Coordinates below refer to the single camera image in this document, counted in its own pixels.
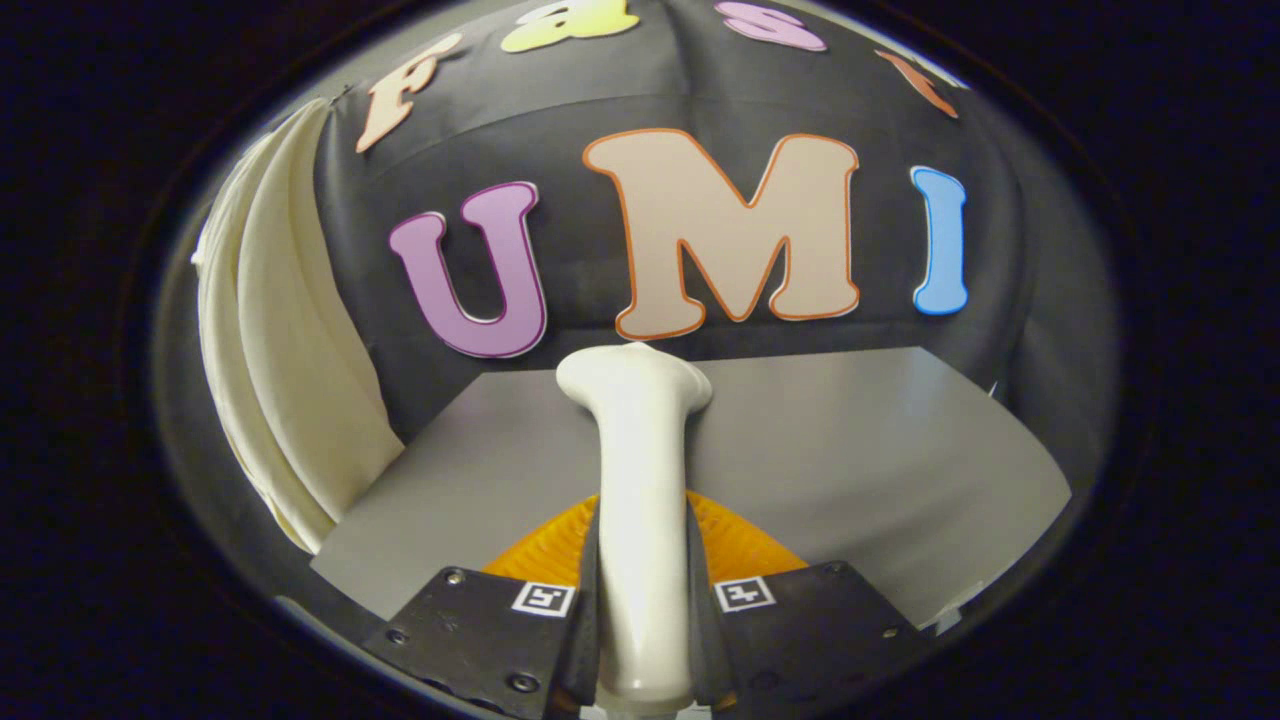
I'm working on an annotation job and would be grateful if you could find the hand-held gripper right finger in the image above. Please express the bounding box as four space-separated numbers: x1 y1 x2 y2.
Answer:
685 490 926 716

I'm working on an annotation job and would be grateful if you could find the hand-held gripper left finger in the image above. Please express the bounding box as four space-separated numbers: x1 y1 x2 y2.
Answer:
362 495 601 720

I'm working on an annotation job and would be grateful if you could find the white garment steamer nozzle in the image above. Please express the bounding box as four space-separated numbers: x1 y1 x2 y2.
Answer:
556 342 713 716

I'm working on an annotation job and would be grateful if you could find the cream button-up shirt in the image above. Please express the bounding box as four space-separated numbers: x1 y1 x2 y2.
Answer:
192 98 406 554

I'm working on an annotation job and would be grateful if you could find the white cabinet with grey top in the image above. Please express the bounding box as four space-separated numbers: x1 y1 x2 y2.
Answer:
310 346 1073 631

